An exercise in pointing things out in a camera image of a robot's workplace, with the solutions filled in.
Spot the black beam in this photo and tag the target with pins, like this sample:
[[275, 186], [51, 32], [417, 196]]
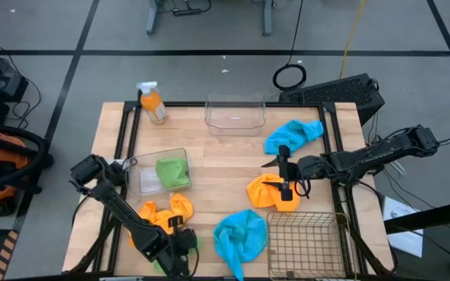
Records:
[[424, 218]]

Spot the clear plastic bin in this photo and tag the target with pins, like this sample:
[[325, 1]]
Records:
[[235, 121], [143, 183]]

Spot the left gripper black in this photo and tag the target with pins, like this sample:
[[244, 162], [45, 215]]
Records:
[[184, 242]]

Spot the blue microfiber towel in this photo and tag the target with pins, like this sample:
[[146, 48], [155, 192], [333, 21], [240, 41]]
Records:
[[240, 238], [293, 134]]

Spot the orange spray bottle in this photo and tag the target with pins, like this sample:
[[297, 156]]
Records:
[[152, 103]]

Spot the grey desk leg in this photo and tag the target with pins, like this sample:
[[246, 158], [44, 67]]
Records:
[[267, 19], [151, 19]]

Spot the orange shop vacuum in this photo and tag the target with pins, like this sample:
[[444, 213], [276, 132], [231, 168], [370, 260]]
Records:
[[2, 156]]

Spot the black power strip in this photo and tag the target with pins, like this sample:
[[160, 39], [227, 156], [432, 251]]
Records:
[[186, 12]]

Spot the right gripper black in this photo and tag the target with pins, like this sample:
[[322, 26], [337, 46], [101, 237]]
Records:
[[307, 169]]

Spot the white paper sheet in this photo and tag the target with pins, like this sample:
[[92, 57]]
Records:
[[401, 234]]

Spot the orange microfiber towel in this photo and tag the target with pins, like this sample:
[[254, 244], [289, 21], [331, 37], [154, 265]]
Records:
[[262, 195], [162, 216]]

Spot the black computer tower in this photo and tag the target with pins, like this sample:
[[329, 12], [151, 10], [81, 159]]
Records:
[[334, 95]]

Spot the black table frame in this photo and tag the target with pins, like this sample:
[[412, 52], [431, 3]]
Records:
[[186, 104]]

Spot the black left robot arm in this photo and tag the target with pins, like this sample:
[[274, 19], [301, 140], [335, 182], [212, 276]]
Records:
[[119, 207]]

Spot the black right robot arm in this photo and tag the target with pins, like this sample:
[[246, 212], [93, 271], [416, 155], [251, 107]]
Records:
[[365, 160]]

